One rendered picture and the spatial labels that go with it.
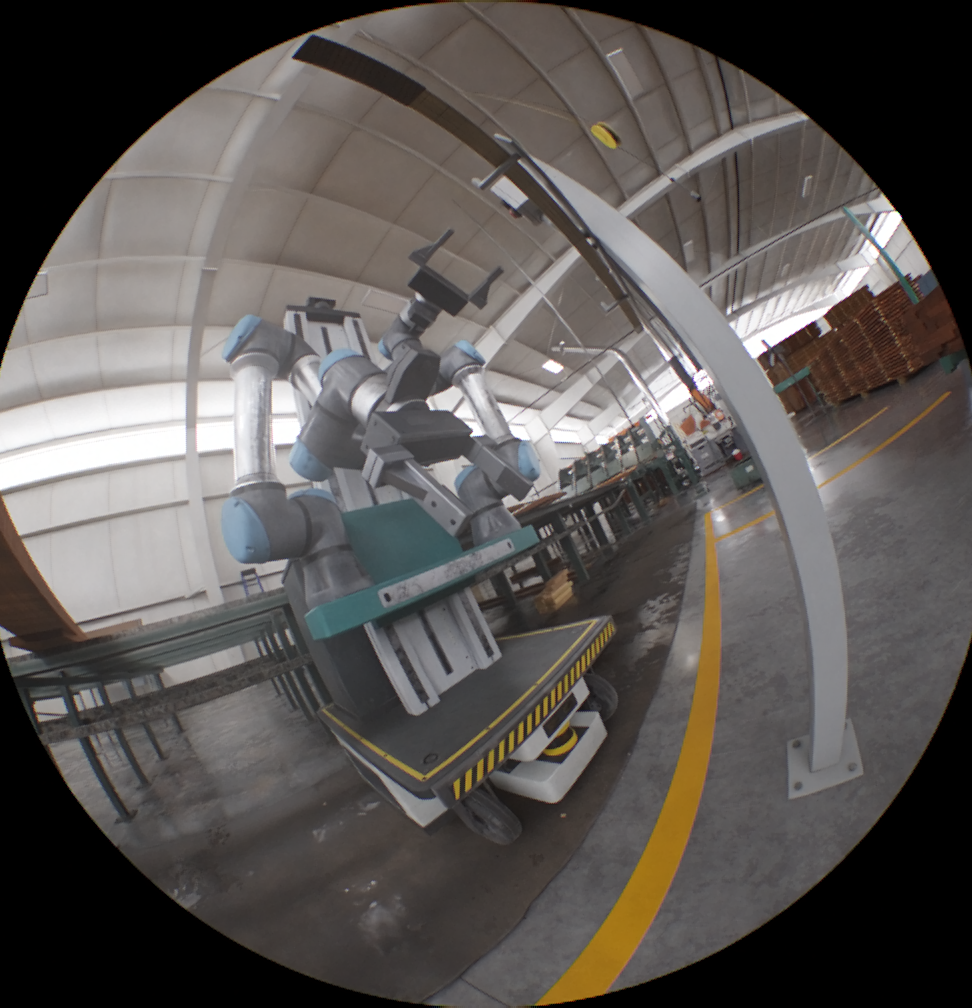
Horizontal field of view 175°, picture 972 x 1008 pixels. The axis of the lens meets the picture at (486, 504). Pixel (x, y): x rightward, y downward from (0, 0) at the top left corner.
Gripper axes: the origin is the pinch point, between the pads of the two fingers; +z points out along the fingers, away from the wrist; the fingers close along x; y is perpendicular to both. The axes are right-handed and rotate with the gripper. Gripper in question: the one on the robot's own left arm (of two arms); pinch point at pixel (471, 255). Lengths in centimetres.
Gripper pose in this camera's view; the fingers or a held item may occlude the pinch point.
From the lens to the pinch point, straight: 71.9
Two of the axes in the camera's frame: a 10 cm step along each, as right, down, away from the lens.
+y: -0.2, -8.4, 5.5
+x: 7.4, 3.5, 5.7
